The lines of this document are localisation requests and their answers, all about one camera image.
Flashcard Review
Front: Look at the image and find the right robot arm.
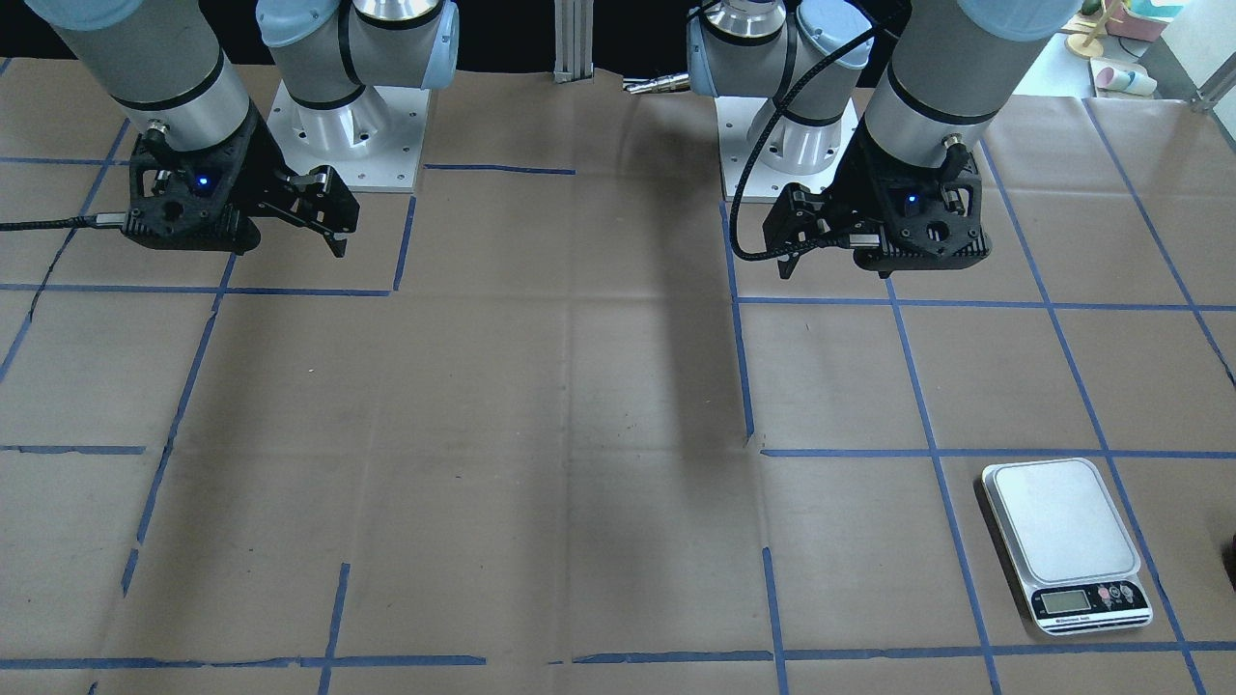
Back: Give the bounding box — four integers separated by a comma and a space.
30, 1, 461, 257

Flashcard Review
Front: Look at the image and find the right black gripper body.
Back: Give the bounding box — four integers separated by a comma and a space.
124, 105, 334, 255

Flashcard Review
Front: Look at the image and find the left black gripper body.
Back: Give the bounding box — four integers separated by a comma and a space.
792, 125, 993, 278

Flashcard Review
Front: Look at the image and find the metal connector plug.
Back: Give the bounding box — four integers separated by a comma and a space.
623, 73, 691, 94

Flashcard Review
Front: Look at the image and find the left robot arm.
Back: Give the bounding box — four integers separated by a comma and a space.
688, 1, 1079, 278

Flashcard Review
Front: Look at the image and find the aluminium frame post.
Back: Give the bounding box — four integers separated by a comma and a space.
552, 0, 595, 84

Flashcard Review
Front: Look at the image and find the wooden stand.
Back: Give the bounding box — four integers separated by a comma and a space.
1062, 1, 1128, 59

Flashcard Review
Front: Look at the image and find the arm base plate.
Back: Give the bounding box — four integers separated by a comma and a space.
267, 83, 433, 194
714, 96, 859, 203

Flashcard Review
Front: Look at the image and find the black braided cable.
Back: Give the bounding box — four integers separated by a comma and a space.
0, 214, 126, 232
729, 0, 913, 263

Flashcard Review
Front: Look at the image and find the white paper cup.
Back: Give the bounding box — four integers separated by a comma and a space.
1089, 58, 1158, 98

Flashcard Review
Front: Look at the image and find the digital kitchen scale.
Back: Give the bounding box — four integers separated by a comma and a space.
980, 458, 1154, 636

